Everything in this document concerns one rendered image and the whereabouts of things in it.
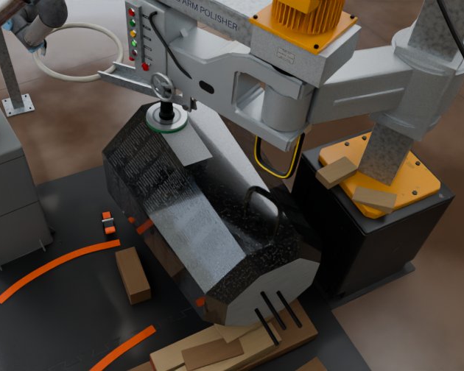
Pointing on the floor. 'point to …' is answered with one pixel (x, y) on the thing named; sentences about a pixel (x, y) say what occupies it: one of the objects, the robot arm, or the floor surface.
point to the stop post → (18, 104)
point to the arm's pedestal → (9, 199)
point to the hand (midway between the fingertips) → (39, 52)
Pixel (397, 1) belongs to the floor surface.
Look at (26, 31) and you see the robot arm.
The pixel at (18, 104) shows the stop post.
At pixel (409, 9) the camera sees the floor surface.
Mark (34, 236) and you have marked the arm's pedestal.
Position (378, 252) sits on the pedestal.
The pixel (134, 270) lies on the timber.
